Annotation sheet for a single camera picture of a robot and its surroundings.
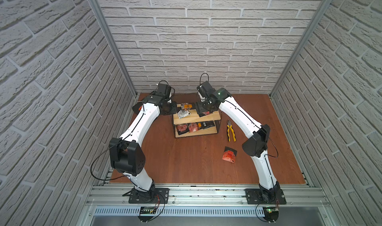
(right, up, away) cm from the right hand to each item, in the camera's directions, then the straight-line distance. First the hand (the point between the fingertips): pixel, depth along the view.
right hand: (204, 107), depth 87 cm
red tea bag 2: (-7, -14, +11) cm, 19 cm away
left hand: (-17, 0, -2) cm, 17 cm away
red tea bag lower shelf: (-14, -15, +11) cm, 23 cm away
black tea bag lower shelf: (+3, -12, +13) cm, 18 cm away
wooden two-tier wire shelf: (-6, -7, -1) cm, 9 cm away
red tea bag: (+16, -29, +1) cm, 33 cm away
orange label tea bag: (-10, 0, +3) cm, 10 cm away
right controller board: (+32, -52, -16) cm, 63 cm away
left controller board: (-29, -53, -16) cm, 62 cm away
